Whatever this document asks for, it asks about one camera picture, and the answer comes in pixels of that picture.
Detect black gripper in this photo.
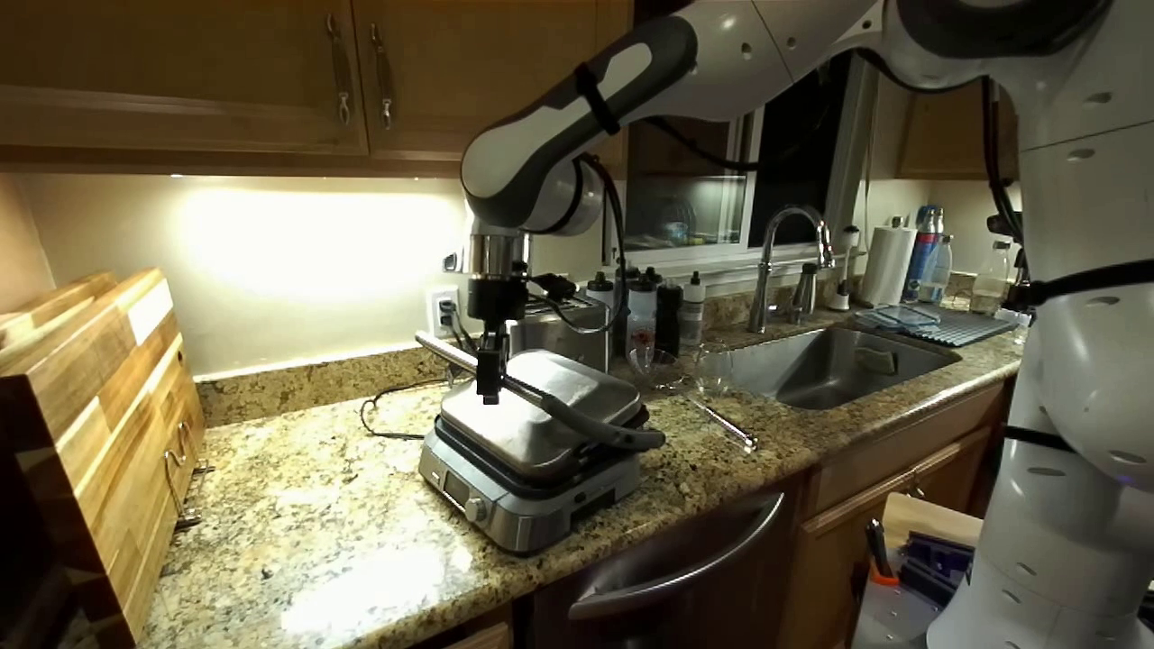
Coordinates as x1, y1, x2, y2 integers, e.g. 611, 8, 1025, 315
467, 275, 538, 409

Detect silver sandwich maker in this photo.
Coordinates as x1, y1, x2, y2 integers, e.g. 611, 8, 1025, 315
413, 333, 668, 561

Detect white bottle black cap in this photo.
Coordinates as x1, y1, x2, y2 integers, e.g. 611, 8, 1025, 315
632, 265, 668, 335
584, 272, 617, 333

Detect clear stemless glass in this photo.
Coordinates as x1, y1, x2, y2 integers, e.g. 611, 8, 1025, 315
628, 341, 688, 398

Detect black sports bottle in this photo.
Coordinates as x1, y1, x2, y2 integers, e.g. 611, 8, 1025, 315
653, 284, 685, 367

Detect white bottle grey label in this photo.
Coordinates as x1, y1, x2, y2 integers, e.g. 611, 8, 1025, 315
680, 272, 711, 354

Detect long metal utensil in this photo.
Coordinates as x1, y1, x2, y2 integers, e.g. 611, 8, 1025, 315
688, 395, 765, 460

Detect stainless steel dishwasher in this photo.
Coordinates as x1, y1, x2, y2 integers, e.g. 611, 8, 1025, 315
528, 480, 812, 649

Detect wooden drawer cabinet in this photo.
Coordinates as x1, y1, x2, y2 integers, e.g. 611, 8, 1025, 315
443, 618, 520, 649

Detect curved metal faucet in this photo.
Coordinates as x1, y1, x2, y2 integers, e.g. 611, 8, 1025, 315
747, 204, 841, 341

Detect stainless steel sink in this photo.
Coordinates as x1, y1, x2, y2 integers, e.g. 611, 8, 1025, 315
701, 320, 968, 414

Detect white framed window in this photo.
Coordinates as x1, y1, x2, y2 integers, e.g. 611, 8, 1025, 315
623, 49, 874, 279

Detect dish soap dispenser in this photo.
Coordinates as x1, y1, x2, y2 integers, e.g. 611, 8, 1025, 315
832, 225, 871, 315

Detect thick striped wooden cutting board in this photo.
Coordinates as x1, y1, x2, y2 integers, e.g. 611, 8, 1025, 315
0, 266, 208, 646

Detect white paper towel roll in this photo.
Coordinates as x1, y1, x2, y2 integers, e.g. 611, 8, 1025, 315
859, 220, 921, 315

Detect wooden sink cabinet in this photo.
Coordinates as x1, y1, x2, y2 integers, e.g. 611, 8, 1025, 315
781, 377, 1022, 649

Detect wooden upper cabinets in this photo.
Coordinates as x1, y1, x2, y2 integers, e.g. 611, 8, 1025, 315
0, 0, 644, 174

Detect thin wooden cutting board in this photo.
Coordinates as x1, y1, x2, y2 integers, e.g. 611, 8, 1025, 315
0, 272, 124, 354

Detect blue metal bottle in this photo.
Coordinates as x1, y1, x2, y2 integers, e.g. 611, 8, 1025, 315
906, 204, 955, 306

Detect grey dish drying mat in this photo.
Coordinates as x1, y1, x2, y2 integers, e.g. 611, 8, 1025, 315
846, 301, 1028, 354

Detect cardboard box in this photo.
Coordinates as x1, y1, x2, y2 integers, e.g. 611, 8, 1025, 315
850, 486, 991, 649

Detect white wall outlet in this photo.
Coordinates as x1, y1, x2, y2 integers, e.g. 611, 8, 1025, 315
427, 284, 469, 344

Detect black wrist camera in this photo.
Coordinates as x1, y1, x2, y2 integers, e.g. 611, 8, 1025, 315
523, 272, 582, 306

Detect sandwich maker power cord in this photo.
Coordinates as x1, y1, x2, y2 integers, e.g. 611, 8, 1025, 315
356, 377, 455, 446

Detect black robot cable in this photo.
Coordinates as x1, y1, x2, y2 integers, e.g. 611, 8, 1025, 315
528, 150, 636, 377

